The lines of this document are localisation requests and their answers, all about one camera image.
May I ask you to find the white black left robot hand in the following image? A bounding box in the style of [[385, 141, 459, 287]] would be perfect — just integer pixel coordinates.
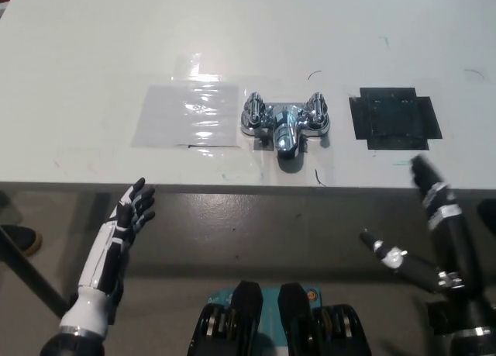
[[76, 178, 157, 299]]

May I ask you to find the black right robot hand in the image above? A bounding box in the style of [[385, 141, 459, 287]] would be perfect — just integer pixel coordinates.
[[359, 154, 496, 334]]

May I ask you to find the black taped square patch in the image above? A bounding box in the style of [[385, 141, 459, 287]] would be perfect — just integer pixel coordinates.
[[348, 86, 444, 152]]

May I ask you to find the chrome two-handle faucet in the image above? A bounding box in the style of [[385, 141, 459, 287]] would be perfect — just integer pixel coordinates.
[[239, 92, 332, 161]]

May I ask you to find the black shoe tan sole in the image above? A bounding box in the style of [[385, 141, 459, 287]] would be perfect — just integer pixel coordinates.
[[0, 224, 43, 257]]

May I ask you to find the black table leg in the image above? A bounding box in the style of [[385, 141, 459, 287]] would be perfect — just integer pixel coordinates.
[[0, 227, 71, 319]]

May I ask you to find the clear plastic sheet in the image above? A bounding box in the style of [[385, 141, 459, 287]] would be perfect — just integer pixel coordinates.
[[130, 85, 242, 150]]

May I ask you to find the black object at floor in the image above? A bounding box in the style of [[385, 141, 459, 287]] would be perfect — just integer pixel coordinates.
[[477, 198, 496, 233]]

